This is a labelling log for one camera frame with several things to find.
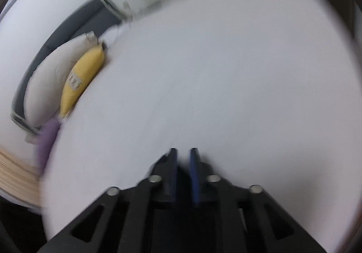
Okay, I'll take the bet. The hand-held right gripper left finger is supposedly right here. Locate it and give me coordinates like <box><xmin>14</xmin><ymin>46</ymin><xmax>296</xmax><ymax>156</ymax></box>
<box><xmin>38</xmin><ymin>148</ymin><xmax>179</xmax><ymax>253</ymax></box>

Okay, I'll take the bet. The purple cloth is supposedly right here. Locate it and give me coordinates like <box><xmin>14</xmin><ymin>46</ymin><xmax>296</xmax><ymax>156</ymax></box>
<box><xmin>34</xmin><ymin>119</ymin><xmax>62</xmax><ymax>171</ymax></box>

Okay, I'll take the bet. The grey headboard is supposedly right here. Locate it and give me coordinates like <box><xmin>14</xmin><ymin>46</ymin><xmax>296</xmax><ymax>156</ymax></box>
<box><xmin>11</xmin><ymin>0</ymin><xmax>128</xmax><ymax>132</ymax></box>

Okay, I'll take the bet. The white pillow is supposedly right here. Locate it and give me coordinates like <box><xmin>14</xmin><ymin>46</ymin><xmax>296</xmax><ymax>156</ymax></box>
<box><xmin>24</xmin><ymin>31</ymin><xmax>97</xmax><ymax>127</ymax></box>

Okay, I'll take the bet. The yellow pillow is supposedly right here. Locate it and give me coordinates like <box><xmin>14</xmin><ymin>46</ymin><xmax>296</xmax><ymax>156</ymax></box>
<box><xmin>59</xmin><ymin>43</ymin><xmax>107</xmax><ymax>119</ymax></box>

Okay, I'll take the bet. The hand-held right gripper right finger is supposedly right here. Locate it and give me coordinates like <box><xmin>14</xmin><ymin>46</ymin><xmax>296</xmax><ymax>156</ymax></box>
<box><xmin>189</xmin><ymin>148</ymin><xmax>327</xmax><ymax>253</ymax></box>

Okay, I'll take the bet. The white bed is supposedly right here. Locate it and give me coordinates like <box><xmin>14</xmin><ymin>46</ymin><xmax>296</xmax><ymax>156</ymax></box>
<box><xmin>40</xmin><ymin>0</ymin><xmax>357</xmax><ymax>253</ymax></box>

